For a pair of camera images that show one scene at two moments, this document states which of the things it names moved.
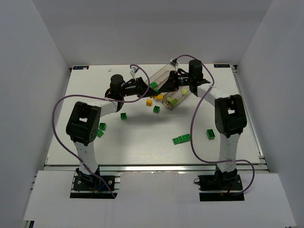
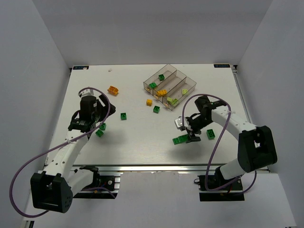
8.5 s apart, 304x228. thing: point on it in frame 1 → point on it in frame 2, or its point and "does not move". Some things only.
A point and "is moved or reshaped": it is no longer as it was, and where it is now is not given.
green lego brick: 210,134 does not move
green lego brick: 99,133 does not move
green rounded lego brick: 123,116 does not move
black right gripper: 175,80 → 190,129
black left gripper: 138,86 → 104,110
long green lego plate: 182,138 does not move
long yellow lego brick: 159,97 is moved or reshaped
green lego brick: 154,84 does not move
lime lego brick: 174,101 does not move
